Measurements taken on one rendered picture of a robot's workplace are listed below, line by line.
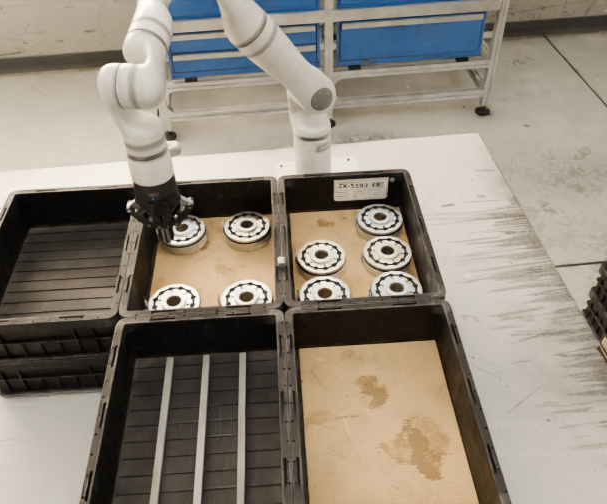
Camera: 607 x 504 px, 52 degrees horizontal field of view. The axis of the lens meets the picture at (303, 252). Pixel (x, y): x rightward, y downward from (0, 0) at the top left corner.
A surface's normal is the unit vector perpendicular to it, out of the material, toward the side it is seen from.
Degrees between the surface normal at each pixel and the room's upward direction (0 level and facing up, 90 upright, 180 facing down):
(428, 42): 90
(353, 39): 90
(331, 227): 0
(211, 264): 0
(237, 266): 0
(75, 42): 90
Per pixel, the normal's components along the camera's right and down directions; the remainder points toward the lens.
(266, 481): -0.03, -0.73
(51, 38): 0.11, 0.68
